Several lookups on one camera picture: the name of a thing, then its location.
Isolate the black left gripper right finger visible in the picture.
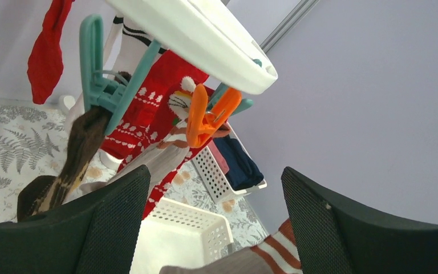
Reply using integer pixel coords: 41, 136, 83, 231
281, 167, 438, 273

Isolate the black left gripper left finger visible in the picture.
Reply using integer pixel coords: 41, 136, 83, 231
0, 166, 151, 273

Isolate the brown striped sock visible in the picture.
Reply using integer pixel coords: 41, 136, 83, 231
159, 219, 303, 274
79, 120, 190, 195

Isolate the teal clothes clip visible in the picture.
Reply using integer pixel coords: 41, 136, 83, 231
79, 14, 161, 135
207, 83, 254, 115

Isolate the orange clothes clip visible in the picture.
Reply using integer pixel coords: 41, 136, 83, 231
186, 84, 242, 148

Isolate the red dotted sock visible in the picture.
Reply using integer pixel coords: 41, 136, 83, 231
100, 50, 209, 159

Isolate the white round clip hanger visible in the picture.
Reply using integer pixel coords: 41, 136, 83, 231
108, 0, 278, 95

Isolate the white sock with black stripes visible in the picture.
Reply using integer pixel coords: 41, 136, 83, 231
60, 14, 153, 132

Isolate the brown argyle sock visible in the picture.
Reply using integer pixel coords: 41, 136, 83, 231
17, 106, 112, 222

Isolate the white sock basket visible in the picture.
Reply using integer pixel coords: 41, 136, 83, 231
130, 198, 234, 274

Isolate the dark navy folded cloth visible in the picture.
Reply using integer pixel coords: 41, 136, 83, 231
214, 136, 264, 191

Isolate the floral patterned table mat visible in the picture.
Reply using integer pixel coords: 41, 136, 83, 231
0, 105, 267, 250

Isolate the white basket with dark clothes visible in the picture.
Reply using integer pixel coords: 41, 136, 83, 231
190, 123, 268, 205

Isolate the pink folded cloth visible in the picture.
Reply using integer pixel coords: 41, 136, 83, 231
208, 140, 230, 175

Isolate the silver drying rack frame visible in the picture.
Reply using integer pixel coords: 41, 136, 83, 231
67, 1, 278, 166

